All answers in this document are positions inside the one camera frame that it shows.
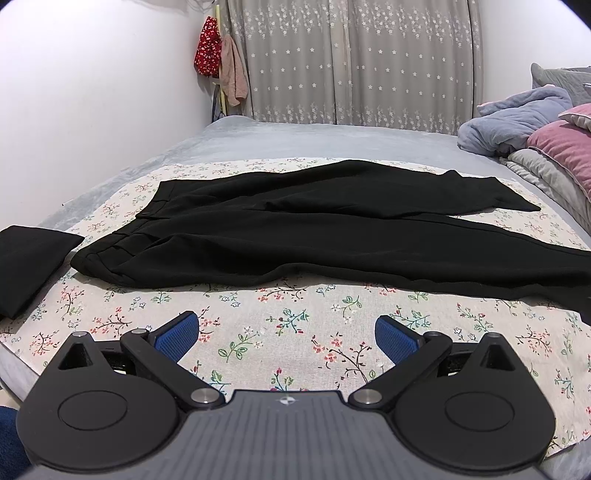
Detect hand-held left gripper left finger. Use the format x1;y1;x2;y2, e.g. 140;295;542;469
48;311;227;411

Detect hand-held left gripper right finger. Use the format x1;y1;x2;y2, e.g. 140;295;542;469
347;315;525;411

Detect black pants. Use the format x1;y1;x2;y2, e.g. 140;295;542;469
70;159;591;323

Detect floral printed bed cloth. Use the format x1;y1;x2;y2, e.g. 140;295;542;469
0;157;591;462

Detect folded black cloth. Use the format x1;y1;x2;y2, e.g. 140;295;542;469
0;224;86;319

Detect dark blue cloth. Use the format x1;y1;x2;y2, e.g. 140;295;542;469
0;405;29;480

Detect grey bed sheet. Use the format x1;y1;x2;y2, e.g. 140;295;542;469
36;115;591;259

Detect grey folded quilt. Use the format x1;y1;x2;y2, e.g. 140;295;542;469
500;148;591;219

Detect yellow hanging rack pole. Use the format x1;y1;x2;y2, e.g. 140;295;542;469
211;4;230;121

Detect blue-grey blanket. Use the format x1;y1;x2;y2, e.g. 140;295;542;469
457;85;574;158

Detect pink hanging garment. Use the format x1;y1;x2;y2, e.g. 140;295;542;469
218;34;250;108

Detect grey star-patterned curtain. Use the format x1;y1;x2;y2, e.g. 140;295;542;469
217;0;484;136

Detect red floral hanging garment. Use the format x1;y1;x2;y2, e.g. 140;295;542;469
194;16;223;78

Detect grey pillow with pink trim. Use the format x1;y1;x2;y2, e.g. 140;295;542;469
558;103;591;134

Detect grey quilted pillow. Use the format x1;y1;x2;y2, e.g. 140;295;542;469
530;62;591;104

